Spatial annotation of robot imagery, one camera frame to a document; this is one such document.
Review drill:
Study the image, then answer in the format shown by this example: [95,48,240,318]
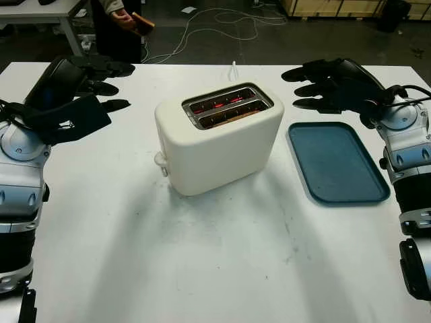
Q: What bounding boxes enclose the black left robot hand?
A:
[25,55,136,114]

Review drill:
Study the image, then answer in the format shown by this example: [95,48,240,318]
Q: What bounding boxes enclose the person's right hand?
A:
[109,9,136,33]

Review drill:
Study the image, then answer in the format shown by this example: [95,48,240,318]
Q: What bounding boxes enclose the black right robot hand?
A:
[281,57,389,118]

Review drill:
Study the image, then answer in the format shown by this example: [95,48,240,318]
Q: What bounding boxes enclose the brown toast slice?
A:
[130,11,156,38]

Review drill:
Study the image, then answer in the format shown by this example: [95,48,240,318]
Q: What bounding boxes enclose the person in cream top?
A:
[90,0,143,64]

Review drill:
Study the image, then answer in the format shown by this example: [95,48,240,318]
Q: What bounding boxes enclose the cream two-slot toaster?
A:
[154,81,286,197]

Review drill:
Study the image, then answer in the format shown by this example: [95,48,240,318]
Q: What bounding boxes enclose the black waste bin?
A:
[376,0,412,34]

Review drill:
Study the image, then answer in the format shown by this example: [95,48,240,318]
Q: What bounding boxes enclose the wooden crate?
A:
[284,0,431,21]

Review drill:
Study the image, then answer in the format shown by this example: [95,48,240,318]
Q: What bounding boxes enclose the white metal-legged desk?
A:
[0,0,86,58]

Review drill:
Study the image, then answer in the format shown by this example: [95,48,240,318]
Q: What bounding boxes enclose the blue plastic tray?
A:
[287,121,391,205]

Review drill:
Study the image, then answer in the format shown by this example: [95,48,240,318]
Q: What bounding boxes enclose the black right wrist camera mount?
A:
[316,83,371,117]

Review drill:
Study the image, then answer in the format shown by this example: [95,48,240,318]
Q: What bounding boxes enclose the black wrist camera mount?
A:
[29,94,112,146]
[316,83,371,117]

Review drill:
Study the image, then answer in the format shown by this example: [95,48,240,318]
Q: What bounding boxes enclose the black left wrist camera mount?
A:
[29,94,112,146]

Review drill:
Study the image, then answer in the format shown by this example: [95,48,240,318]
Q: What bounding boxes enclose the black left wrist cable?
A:
[0,99,36,129]

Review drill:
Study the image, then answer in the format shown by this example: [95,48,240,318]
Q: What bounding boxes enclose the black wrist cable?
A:
[386,83,431,109]
[0,99,36,129]

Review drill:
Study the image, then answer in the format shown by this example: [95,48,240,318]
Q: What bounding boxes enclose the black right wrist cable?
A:
[386,83,431,109]

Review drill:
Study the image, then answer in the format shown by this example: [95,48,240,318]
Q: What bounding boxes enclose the white floor cable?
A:
[141,8,288,64]

